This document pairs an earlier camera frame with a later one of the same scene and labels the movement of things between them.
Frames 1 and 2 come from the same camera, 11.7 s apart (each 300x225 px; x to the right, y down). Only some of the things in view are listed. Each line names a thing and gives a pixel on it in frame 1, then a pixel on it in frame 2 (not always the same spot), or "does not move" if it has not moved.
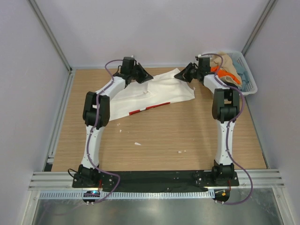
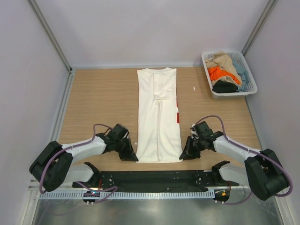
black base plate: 137,180 does not move
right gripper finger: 187,73 -> 190,153
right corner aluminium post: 258,26 does not move
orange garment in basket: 223,73 does not move
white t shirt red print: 163,89 -> 159,133
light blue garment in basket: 243,74 does not move
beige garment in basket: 228,65 does not move
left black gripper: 138,73 -> 125,148
